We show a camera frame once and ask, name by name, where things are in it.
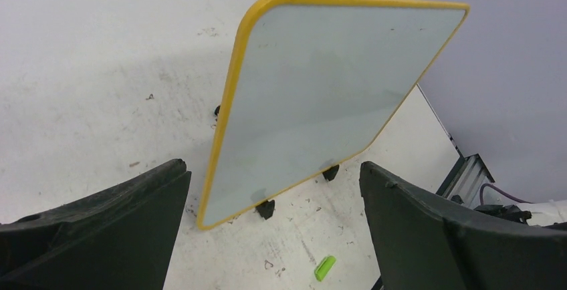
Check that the yellow framed whiteboard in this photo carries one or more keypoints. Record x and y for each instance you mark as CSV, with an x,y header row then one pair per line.
x,y
311,84

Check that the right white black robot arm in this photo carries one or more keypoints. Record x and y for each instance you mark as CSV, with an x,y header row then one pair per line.
x,y
550,214

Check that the right aluminium rail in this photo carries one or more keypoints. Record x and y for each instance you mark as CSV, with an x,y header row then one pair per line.
x,y
468,173

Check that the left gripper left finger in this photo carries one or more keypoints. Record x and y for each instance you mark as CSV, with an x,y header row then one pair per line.
x,y
119,238

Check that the metal wire whiteboard stand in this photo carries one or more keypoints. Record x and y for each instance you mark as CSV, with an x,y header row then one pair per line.
x,y
301,190

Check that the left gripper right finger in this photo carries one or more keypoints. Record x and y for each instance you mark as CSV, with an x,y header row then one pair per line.
x,y
424,241

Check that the green marker cap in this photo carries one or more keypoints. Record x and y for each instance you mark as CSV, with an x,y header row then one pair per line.
x,y
324,267

